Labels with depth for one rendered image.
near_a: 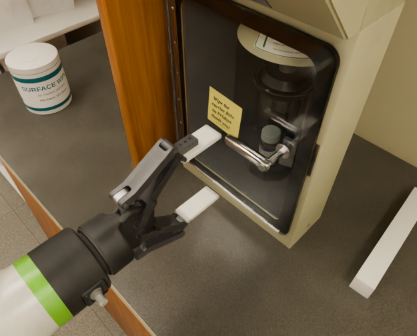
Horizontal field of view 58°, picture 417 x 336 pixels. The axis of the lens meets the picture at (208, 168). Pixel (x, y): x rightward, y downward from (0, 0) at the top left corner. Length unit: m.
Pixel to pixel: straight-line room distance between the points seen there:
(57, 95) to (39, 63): 0.10
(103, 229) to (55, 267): 0.07
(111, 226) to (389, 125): 0.77
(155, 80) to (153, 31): 0.10
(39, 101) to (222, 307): 0.72
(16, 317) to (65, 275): 0.06
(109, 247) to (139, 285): 0.30
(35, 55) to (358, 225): 0.89
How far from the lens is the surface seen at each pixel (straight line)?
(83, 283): 0.45
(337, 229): 0.85
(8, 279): 0.46
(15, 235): 2.13
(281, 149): 0.59
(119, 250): 0.47
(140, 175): 0.45
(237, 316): 0.72
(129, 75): 0.73
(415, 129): 1.02
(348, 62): 0.48
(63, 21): 1.64
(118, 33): 0.69
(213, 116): 0.68
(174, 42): 0.68
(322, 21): 0.42
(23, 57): 1.10
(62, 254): 0.45
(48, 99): 1.11
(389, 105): 1.02
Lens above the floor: 1.62
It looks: 48 degrees down
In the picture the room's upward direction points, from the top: straight up
